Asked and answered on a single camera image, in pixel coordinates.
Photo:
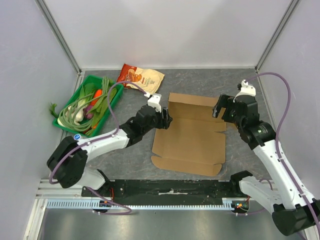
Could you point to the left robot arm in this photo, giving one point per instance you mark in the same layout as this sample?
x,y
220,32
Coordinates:
x,y
68,162

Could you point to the aluminium corner post right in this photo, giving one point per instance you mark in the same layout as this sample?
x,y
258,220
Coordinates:
x,y
288,13

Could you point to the bok choy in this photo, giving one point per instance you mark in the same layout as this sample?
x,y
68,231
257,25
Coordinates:
x,y
72,114

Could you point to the green leafy vegetable outside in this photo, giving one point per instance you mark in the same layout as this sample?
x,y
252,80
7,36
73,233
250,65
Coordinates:
x,y
52,110

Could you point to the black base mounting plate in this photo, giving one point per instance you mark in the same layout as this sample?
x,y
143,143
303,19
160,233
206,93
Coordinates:
x,y
123,188

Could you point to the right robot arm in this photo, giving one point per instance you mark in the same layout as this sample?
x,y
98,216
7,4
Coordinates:
x,y
293,207

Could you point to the brown cardboard box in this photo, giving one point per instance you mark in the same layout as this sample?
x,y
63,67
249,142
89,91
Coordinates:
x,y
195,142

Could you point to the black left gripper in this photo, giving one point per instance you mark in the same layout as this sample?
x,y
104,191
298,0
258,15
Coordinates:
x,y
164,122

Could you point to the green long beans bundle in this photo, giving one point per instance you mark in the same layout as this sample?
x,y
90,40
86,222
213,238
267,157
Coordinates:
x,y
87,127

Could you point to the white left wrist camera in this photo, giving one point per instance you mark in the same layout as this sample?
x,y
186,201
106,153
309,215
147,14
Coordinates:
x,y
154,101

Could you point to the purple radish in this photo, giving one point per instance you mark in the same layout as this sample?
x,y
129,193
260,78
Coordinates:
x,y
88,113

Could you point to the green plastic basket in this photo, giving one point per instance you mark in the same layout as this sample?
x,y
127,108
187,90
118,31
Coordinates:
x,y
111,104

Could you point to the aluminium corner post left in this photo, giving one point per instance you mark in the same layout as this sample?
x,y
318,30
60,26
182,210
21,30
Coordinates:
x,y
58,34

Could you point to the orange carrot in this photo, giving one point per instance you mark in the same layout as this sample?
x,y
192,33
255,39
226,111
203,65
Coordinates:
x,y
96,97

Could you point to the cassava chips snack bag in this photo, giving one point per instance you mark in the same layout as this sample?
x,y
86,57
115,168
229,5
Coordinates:
x,y
147,79

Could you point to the blue slotted cable duct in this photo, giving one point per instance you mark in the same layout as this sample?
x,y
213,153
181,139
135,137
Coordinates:
x,y
96,204

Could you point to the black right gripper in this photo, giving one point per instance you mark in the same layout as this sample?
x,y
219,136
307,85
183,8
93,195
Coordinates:
x,y
225,104

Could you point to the aluminium corner post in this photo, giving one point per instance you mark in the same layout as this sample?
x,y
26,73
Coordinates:
x,y
288,13
58,34

